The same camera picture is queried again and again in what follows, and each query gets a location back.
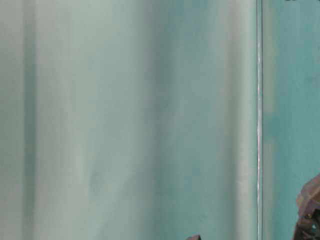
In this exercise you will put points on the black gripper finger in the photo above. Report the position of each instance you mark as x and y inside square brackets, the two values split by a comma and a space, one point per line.
[194, 237]

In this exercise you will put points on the dark lower gripper body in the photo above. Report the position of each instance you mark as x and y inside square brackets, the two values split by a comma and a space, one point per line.
[308, 202]

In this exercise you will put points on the clear acrylic panel edge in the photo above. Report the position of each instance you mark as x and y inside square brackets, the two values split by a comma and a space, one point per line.
[259, 111]

